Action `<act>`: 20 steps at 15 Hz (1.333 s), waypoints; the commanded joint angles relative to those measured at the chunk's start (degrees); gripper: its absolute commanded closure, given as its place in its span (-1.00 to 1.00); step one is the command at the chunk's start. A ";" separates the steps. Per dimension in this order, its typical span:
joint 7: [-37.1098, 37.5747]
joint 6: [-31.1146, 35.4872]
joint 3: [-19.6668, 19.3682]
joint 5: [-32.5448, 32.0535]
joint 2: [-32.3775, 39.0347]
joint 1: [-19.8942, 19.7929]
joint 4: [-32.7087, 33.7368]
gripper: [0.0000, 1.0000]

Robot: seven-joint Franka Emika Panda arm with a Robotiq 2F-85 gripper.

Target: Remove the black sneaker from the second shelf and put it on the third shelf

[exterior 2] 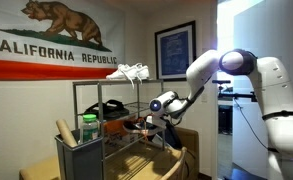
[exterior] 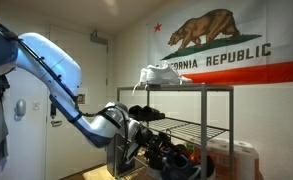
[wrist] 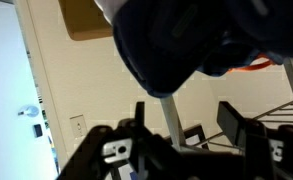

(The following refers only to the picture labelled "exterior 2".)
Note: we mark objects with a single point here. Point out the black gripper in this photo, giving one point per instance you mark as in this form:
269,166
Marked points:
167,119

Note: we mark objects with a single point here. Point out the dark sneaker with orange laces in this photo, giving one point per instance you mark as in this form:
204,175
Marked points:
136,126

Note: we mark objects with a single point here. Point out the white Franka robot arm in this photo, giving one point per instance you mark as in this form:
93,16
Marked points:
279,100

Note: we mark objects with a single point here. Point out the white sneaker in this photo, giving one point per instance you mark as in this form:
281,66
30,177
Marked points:
121,73
142,71

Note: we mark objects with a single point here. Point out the wooden slatted chair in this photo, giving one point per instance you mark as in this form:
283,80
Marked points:
176,166

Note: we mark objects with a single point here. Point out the black sandal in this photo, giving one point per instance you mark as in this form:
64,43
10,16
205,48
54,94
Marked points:
117,106
97,111

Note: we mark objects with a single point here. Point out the black framed blue picture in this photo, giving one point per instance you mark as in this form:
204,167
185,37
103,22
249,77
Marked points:
176,50

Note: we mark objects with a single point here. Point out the clear bottle with green lid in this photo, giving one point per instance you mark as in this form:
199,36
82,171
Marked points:
89,130

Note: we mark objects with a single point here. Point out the grey trash bin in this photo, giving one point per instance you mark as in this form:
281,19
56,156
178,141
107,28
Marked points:
82,160

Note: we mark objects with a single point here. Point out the brown cardboard tube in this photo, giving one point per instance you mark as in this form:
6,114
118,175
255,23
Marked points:
65,131

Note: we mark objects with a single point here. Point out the California Republic bear flag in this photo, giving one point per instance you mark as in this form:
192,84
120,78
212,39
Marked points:
52,50

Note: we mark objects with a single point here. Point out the light wooden table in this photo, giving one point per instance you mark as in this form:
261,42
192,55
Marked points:
39,170

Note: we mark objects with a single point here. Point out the black camera stand rig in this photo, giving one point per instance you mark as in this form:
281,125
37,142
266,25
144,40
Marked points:
236,96

